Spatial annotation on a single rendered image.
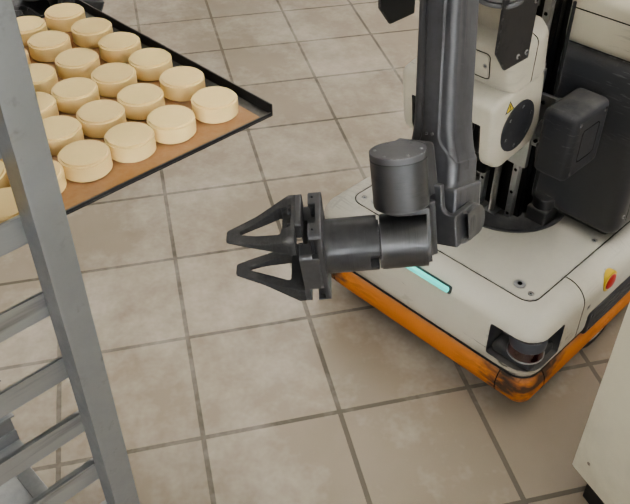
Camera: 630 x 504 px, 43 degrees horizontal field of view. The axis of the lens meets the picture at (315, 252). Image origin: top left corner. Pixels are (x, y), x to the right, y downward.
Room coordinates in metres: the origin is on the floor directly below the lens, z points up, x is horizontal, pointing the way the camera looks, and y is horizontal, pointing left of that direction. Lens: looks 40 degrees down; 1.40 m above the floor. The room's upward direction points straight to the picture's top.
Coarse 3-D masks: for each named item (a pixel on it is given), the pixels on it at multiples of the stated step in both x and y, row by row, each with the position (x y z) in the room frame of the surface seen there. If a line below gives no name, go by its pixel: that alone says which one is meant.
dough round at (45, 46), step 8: (40, 32) 0.92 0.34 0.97; (48, 32) 0.92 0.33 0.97; (56, 32) 0.92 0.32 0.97; (32, 40) 0.90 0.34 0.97; (40, 40) 0.90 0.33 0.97; (48, 40) 0.90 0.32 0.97; (56, 40) 0.90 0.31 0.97; (64, 40) 0.90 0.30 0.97; (32, 48) 0.88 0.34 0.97; (40, 48) 0.88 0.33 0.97; (48, 48) 0.88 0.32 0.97; (56, 48) 0.88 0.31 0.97; (64, 48) 0.89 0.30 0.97; (32, 56) 0.88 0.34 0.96; (40, 56) 0.88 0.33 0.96; (48, 56) 0.88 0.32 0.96; (56, 56) 0.88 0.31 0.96
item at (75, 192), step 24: (72, 48) 0.92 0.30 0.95; (96, 48) 0.92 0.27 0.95; (144, 120) 0.74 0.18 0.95; (240, 120) 0.74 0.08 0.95; (168, 144) 0.70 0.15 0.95; (192, 144) 0.70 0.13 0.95; (120, 168) 0.65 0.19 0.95; (144, 168) 0.65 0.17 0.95; (72, 192) 0.61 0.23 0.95; (96, 192) 0.61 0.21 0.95
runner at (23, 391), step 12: (60, 360) 0.54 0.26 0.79; (36, 372) 0.52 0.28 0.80; (48, 372) 0.53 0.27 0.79; (60, 372) 0.54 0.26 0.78; (24, 384) 0.51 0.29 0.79; (36, 384) 0.52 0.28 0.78; (48, 384) 0.53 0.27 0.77; (0, 396) 0.50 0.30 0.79; (12, 396) 0.50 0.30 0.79; (24, 396) 0.51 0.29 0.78; (36, 396) 0.52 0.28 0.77; (0, 408) 0.49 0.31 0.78; (12, 408) 0.50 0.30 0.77
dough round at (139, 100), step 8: (128, 88) 0.78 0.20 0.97; (136, 88) 0.78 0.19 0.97; (144, 88) 0.78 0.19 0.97; (152, 88) 0.78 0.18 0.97; (160, 88) 0.78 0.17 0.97; (120, 96) 0.76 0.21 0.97; (128, 96) 0.76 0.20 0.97; (136, 96) 0.76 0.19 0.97; (144, 96) 0.76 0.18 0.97; (152, 96) 0.76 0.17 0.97; (160, 96) 0.76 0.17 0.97; (128, 104) 0.75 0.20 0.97; (136, 104) 0.74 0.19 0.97; (144, 104) 0.75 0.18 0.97; (152, 104) 0.75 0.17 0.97; (160, 104) 0.76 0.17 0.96; (128, 112) 0.74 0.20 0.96; (136, 112) 0.74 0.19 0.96; (144, 112) 0.74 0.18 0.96
